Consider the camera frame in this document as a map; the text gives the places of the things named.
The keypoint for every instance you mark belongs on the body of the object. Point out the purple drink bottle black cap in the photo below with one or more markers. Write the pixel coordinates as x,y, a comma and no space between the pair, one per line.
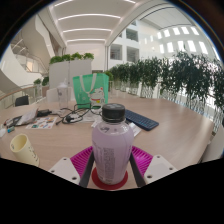
111,150

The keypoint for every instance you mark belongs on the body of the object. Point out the pale yellow mug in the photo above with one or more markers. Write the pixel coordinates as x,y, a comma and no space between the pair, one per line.
23,150

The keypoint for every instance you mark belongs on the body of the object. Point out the row of green trees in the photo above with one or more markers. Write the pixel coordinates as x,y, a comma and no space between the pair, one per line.
180,76

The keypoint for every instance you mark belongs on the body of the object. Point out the white chair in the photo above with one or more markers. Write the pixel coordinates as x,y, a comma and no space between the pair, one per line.
51,95

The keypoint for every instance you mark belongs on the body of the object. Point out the green plants atop cabinet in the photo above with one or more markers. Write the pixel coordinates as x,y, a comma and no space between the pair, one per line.
70,57

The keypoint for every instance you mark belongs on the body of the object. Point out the white cabinet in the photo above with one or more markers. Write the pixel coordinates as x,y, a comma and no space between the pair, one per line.
66,75

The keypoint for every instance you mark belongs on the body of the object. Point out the notebook with white paper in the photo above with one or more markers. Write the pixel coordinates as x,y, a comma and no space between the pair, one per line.
28,116

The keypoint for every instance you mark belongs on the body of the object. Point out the clear plastic bottle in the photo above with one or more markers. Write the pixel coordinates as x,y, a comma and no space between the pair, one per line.
62,95

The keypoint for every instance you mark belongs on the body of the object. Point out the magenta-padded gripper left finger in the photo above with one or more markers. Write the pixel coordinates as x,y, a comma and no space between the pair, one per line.
81,160

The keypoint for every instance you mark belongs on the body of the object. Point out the planter box with plants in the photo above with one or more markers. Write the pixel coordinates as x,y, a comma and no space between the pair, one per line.
45,81
108,76

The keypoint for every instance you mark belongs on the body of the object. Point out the white packet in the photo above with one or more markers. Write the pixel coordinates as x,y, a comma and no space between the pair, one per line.
136,129

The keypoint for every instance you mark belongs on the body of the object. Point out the teal tube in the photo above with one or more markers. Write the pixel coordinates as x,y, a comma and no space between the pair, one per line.
10,129

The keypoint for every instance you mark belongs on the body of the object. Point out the ceiling light strips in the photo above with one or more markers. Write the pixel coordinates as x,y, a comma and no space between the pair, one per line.
88,16

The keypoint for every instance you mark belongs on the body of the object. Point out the green tote bag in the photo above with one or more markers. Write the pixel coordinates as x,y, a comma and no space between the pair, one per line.
85,90

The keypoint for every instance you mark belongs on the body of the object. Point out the colourful sticker sheet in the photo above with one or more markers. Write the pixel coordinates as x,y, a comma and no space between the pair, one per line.
41,123

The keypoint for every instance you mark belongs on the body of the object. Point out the glass railing wooden handrail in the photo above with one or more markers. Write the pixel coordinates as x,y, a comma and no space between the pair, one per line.
13,91

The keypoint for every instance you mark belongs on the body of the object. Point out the black folder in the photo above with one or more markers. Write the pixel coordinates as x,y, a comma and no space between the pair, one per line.
11,121

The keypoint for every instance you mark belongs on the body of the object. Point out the dark blue keyboard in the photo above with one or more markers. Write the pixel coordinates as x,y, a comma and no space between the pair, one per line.
141,120

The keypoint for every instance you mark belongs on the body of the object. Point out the black chair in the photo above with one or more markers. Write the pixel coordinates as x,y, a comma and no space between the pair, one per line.
22,100

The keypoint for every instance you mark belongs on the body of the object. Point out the black power adapter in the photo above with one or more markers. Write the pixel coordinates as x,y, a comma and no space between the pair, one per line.
44,112

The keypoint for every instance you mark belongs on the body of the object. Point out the flat round red coaster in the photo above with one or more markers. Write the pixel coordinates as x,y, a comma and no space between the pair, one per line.
110,186

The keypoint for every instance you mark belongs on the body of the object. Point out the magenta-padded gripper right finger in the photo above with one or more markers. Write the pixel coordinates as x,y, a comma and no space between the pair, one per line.
144,161

